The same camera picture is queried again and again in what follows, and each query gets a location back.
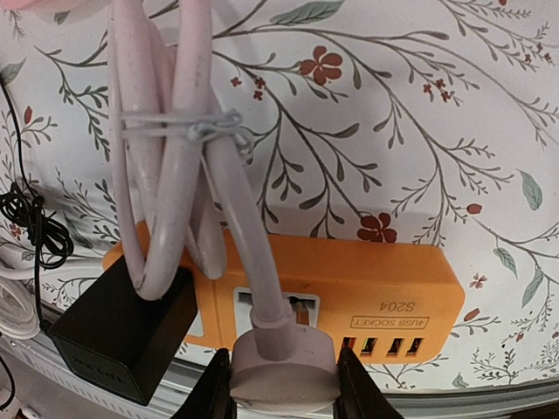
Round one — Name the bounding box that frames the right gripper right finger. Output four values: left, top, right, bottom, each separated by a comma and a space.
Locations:
333, 347, 404, 419

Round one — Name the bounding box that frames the white cable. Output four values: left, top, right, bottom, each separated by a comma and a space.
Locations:
0, 252, 106, 341

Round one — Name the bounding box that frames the black power adapter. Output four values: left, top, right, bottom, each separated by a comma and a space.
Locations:
48, 258, 197, 406

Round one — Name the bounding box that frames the orange USB power strip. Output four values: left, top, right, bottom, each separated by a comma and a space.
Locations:
103, 223, 465, 364

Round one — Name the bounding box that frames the floral table cloth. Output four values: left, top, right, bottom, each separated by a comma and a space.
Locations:
1, 1, 558, 391

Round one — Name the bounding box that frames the thin black adapter cable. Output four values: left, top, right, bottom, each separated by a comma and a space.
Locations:
0, 76, 75, 411

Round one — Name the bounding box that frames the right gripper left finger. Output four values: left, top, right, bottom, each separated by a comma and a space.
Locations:
171, 348, 238, 419

